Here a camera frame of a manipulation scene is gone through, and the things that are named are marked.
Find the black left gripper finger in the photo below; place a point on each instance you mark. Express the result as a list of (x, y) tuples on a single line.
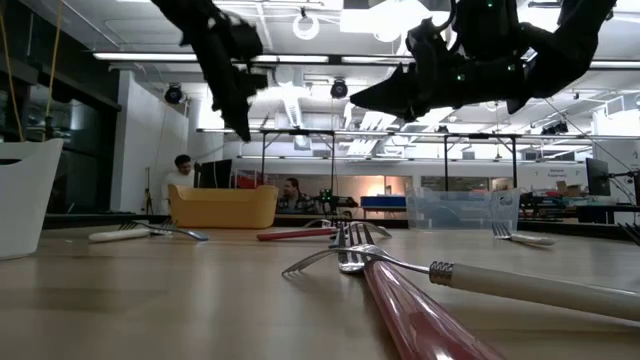
[(241, 122), (225, 104)]

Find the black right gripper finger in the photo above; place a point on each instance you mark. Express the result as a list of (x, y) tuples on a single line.
[(406, 115), (395, 92)]

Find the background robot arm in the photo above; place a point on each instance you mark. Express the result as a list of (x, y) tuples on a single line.
[(330, 200)]

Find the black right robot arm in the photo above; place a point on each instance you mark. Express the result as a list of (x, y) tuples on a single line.
[(565, 50)]

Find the black metal stand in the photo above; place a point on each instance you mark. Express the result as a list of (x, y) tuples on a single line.
[(263, 160), (446, 160)]

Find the round black ceiling fixture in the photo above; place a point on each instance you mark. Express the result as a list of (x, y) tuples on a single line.
[(339, 89), (173, 94)]

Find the black computer monitor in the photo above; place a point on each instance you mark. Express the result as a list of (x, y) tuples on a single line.
[(215, 174), (597, 177)]

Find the ceiling light strip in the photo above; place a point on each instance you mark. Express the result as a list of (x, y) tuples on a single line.
[(615, 64), (150, 56)]

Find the person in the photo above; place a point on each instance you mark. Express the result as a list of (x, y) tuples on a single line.
[(180, 180), (295, 200)]

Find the yellow plastic bin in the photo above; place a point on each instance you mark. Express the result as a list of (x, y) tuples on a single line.
[(220, 207)]

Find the blue storage bin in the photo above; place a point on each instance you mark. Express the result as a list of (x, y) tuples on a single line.
[(382, 201)]

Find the black ceiling spotlight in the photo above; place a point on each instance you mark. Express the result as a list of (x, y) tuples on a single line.
[(555, 128)]

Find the clear plastic bin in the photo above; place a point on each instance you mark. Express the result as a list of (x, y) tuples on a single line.
[(460, 210)]

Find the black tripod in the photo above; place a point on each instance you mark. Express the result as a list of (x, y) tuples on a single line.
[(148, 200)]

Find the cardboard box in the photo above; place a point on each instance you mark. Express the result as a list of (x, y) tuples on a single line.
[(570, 189)]

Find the dark office desk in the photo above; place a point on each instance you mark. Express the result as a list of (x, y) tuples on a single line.
[(600, 207)]

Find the white plastic bin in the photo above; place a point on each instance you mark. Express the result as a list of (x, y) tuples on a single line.
[(25, 200)]

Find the black table frame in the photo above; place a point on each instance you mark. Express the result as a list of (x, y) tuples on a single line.
[(100, 220)]

